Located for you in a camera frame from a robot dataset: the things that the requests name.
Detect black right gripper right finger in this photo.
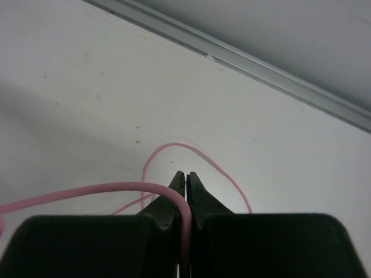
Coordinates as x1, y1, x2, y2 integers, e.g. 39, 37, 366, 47
186, 172, 366, 277

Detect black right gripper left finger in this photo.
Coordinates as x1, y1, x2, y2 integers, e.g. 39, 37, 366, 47
5, 170, 186, 278

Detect pink headphones with cable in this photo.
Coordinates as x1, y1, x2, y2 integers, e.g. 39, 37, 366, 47
1, 142, 253, 277

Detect aluminium table frame rail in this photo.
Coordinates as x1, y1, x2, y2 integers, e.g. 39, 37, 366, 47
89, 1, 370, 133

